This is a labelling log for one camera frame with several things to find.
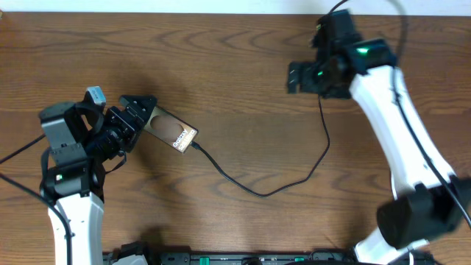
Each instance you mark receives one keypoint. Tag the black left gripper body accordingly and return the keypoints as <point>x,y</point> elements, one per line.
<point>129,120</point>

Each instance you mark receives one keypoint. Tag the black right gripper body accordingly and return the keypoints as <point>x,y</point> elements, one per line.
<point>316,79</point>

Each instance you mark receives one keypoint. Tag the Samsung Galaxy smartphone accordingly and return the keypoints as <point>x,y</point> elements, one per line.
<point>170,129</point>

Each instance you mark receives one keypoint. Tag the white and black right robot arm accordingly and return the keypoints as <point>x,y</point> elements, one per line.
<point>429,200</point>

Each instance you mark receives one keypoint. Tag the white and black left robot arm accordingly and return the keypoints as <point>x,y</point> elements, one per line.
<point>82,136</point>

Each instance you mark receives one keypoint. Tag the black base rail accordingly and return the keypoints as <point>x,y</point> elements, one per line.
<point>187,258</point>

